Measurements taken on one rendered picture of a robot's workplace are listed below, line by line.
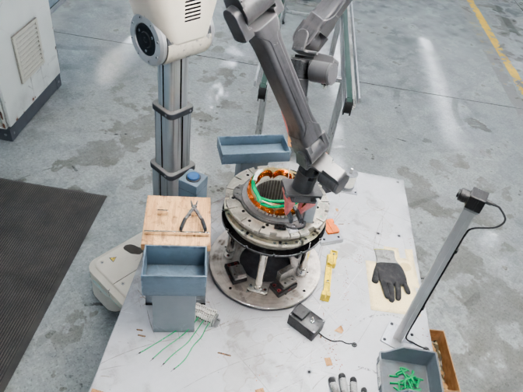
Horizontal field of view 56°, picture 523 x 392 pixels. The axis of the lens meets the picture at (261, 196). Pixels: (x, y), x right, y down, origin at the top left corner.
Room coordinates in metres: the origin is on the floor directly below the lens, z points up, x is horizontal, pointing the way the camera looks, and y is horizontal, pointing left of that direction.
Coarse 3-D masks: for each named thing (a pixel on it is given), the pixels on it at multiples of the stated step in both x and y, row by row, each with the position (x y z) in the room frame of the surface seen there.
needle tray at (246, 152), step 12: (228, 144) 1.44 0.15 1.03; (240, 144) 1.45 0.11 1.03; (252, 144) 1.47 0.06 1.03; (264, 144) 1.48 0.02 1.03; (276, 144) 1.49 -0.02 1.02; (228, 156) 1.33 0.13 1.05; (240, 156) 1.35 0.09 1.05; (252, 156) 1.36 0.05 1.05; (264, 156) 1.37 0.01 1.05; (276, 156) 1.39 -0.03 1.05; (288, 156) 1.40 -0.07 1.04; (240, 168) 1.36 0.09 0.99
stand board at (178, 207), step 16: (160, 208) 1.02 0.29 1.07; (176, 208) 1.03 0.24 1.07; (208, 208) 1.05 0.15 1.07; (144, 224) 0.95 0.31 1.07; (160, 224) 0.96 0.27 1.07; (176, 224) 0.97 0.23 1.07; (192, 224) 0.98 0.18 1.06; (208, 224) 0.99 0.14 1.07; (144, 240) 0.89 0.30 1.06; (160, 240) 0.90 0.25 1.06; (176, 240) 0.91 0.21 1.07; (192, 240) 0.92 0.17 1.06; (208, 240) 0.92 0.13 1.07
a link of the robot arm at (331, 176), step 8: (296, 160) 0.96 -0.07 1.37; (304, 160) 0.93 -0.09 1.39; (320, 160) 0.96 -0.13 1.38; (328, 160) 0.96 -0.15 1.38; (304, 168) 0.94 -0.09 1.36; (320, 168) 0.94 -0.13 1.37; (328, 168) 0.94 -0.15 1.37; (336, 168) 0.94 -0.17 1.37; (320, 176) 0.94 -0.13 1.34; (328, 176) 0.93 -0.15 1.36; (336, 176) 0.92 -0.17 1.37; (344, 176) 0.93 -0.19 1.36; (328, 184) 0.93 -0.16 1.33; (336, 184) 0.92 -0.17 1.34; (344, 184) 0.95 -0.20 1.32; (336, 192) 0.92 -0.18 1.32
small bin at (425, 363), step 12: (396, 348) 0.83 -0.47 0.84; (408, 348) 0.82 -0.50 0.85; (384, 360) 0.82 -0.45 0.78; (396, 360) 0.82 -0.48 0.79; (408, 360) 0.82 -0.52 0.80; (420, 360) 0.82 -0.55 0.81; (432, 360) 0.82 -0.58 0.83; (384, 372) 0.78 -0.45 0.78; (408, 372) 0.79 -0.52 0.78; (420, 372) 0.80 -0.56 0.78; (432, 372) 0.78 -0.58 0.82; (384, 384) 0.74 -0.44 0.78; (396, 384) 0.75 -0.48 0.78; (408, 384) 0.75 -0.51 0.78; (420, 384) 0.76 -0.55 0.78; (432, 384) 0.75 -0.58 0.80
